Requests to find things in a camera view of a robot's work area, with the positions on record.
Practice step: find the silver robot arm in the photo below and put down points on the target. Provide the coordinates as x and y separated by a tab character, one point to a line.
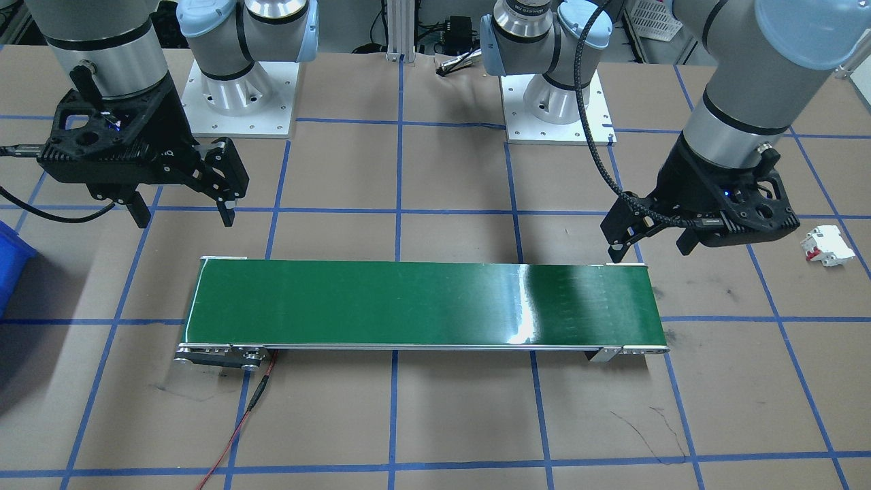
748	102
102	41

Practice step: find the white circuit breaker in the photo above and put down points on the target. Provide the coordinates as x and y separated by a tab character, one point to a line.
827	246

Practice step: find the blue plastic bin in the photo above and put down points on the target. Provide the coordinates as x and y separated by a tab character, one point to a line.
10	265

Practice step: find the white plastic basket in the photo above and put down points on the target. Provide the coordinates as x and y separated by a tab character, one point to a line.
656	19

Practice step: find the aluminium extrusion bar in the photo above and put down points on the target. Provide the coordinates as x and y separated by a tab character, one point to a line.
856	68

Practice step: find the green conveyor belt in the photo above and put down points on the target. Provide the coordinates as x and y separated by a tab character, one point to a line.
408	306

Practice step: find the black electronics box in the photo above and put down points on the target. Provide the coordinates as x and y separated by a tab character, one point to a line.
459	30

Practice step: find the white square base plate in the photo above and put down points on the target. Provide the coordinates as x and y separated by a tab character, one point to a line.
585	129
279	116

